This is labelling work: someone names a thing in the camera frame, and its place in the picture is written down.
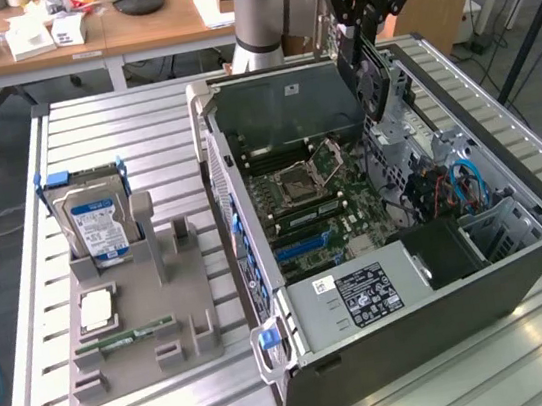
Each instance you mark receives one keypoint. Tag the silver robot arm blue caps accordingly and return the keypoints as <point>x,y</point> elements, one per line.
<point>256,23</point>

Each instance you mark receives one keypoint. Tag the white paper stack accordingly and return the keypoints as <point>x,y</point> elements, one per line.
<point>214,11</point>

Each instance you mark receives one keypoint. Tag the metal drive cage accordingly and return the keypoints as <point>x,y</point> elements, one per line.
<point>393,140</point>

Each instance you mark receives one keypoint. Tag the black slanted pole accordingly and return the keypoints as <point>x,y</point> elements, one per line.
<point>531,39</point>

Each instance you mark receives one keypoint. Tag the metal socket cover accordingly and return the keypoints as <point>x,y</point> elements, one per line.
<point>327,157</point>

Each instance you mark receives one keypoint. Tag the wooden desk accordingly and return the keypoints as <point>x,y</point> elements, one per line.
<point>150,28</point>

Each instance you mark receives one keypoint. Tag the CPU socket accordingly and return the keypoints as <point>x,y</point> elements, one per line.
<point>296,184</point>

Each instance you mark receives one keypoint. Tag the installed green RAM stick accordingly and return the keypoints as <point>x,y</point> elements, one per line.
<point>310,213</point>

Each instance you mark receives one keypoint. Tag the green motherboard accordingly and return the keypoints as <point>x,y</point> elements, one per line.
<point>354,221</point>

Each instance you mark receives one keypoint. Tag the silver chipset heat sink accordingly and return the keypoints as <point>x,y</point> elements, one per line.
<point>362,245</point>

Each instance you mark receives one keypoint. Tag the blue expansion slot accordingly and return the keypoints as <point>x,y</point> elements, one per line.
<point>302,248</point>

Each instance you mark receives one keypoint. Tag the metal disk bay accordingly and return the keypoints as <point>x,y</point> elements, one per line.
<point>506,225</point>

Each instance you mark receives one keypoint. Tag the small white labelled box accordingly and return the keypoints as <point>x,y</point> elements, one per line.
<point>67,32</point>

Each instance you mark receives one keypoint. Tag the white open cardboard box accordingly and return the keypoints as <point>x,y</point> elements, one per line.
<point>27,48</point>

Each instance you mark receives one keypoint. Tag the power supply with labels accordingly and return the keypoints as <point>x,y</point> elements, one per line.
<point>327,316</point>

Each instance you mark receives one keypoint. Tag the hard disk in blue caddy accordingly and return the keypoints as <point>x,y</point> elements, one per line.
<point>94,223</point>

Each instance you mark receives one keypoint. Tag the black open PC case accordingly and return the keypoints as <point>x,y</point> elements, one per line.
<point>422,343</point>

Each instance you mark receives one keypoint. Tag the blue case latch tab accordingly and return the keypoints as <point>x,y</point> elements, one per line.
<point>267,341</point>

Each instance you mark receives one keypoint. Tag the grey parts rack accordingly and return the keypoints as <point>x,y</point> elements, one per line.
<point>133,303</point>

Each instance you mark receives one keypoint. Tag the silver CPU chip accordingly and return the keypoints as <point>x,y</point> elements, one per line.
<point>96,308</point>

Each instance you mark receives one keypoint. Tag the loose green RAM stick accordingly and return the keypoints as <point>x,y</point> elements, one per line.
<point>119,341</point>

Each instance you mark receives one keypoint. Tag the black case lock switch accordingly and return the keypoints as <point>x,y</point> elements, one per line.
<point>228,161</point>

